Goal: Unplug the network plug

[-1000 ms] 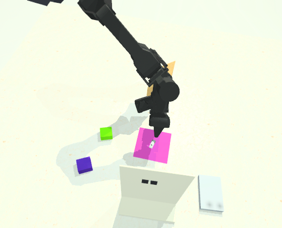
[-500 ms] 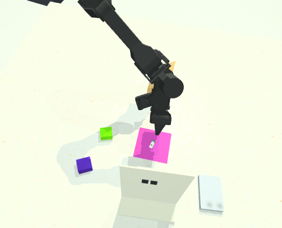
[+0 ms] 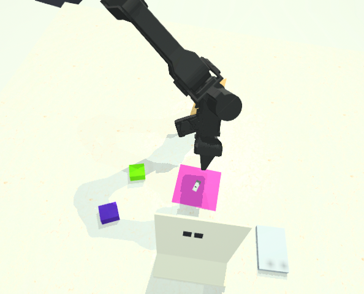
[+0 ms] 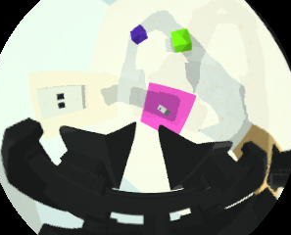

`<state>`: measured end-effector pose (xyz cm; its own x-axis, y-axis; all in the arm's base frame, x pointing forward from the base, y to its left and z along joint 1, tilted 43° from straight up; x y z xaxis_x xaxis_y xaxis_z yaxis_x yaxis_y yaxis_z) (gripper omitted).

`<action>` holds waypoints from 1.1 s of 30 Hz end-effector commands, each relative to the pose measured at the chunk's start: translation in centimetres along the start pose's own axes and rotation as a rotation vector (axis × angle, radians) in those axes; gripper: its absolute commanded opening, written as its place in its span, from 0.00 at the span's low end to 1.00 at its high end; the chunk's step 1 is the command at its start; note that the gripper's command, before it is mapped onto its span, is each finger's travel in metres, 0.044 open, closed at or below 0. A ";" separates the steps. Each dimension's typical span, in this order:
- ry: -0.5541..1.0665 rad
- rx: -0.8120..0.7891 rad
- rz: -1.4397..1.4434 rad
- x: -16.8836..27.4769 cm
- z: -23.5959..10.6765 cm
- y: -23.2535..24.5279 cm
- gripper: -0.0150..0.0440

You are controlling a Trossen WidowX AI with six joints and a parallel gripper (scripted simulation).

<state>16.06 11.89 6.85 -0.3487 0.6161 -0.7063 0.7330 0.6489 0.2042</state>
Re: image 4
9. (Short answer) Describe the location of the white network plug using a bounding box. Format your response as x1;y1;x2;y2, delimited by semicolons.
157;105;171;117

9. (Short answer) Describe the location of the purple cube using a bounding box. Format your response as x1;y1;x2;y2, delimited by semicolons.
129;23;148;44

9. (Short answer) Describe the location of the lime green cube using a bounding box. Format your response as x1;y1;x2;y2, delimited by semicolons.
170;27;192;52

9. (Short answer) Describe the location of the pink flat square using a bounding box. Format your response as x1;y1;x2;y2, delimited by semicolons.
141;82;197;134

